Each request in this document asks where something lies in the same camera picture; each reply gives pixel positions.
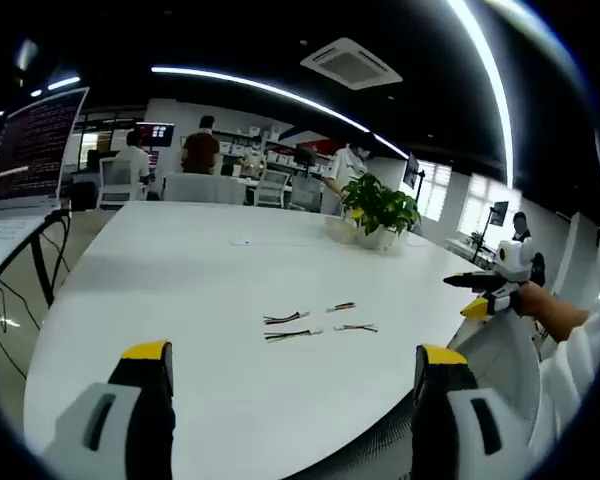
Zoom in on storage shelves with white boxes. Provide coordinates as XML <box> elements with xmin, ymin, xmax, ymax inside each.
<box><xmin>213</xmin><ymin>127</ymin><xmax>337</xmax><ymax>177</ymax></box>

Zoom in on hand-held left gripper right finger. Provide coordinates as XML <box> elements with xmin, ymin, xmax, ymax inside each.
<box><xmin>410</xmin><ymin>343</ymin><xmax>535</xmax><ymax>480</ymax></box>

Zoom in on green potted plant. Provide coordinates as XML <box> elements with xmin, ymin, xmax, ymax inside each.
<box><xmin>339</xmin><ymin>172</ymin><xmax>424</xmax><ymax>237</ymax></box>

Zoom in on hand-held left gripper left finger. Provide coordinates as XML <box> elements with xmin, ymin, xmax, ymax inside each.
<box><xmin>38</xmin><ymin>339</ymin><xmax>177</xmax><ymax>480</ymax></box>

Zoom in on black cable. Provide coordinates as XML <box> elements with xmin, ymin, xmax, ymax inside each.
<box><xmin>0</xmin><ymin>279</ymin><xmax>46</xmax><ymax>381</ymax></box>

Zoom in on JST connector with long wires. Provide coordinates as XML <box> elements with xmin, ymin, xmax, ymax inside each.
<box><xmin>262</xmin><ymin>310</ymin><xmax>312</xmax><ymax>326</ymax></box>
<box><xmin>263</xmin><ymin>326</ymin><xmax>324</xmax><ymax>344</ymax></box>

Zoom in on ceiling air conditioner vent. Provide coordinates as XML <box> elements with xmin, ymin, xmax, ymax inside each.
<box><xmin>299</xmin><ymin>37</ymin><xmax>404</xmax><ymax>92</ymax></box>

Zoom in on grey mesh office chair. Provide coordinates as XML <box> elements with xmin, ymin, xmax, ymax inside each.
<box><xmin>289</xmin><ymin>313</ymin><xmax>544</xmax><ymax>480</ymax></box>

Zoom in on clear plastic box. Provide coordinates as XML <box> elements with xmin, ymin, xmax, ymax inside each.
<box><xmin>324</xmin><ymin>215</ymin><xmax>357</xmax><ymax>245</ymax></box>

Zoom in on window with white blinds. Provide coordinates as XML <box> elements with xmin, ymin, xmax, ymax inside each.
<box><xmin>421</xmin><ymin>160</ymin><xmax>454</xmax><ymax>220</ymax></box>
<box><xmin>458</xmin><ymin>172</ymin><xmax>524</xmax><ymax>236</ymax></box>

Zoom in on long ceiling light strip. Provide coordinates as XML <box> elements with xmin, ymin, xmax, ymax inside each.
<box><xmin>150</xmin><ymin>64</ymin><xmax>410</xmax><ymax>161</ymax></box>
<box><xmin>446</xmin><ymin>0</ymin><xmax>516</xmax><ymax>190</ymax></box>

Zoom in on wall screen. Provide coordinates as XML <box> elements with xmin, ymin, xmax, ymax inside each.
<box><xmin>134</xmin><ymin>121</ymin><xmax>176</xmax><ymax>150</ymax></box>

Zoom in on open laptop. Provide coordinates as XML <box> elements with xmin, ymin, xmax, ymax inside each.
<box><xmin>0</xmin><ymin>87</ymin><xmax>91</xmax><ymax>221</ymax></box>

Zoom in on white office chair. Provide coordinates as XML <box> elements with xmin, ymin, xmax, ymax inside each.
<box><xmin>254</xmin><ymin>169</ymin><xmax>290</xmax><ymax>209</ymax></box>
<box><xmin>98</xmin><ymin>156</ymin><xmax>147</xmax><ymax>210</ymax></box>

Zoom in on white plant pot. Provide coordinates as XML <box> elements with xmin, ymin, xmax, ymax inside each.
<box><xmin>355</xmin><ymin>223</ymin><xmax>406</xmax><ymax>252</ymax></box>

